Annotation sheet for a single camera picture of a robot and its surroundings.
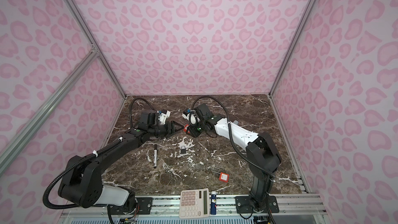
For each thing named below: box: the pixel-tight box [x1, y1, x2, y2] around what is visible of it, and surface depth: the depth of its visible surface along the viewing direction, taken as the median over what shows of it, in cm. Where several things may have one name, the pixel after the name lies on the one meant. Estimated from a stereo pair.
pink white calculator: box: [179, 188, 210, 219], surface depth 73 cm
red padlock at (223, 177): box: [207, 166, 230, 183], surface depth 82 cm
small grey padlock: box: [180, 145, 187, 155], surface depth 93 cm
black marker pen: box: [153, 144, 158, 169], surface depth 90 cm
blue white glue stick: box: [210, 191, 217, 216], surface depth 74 cm
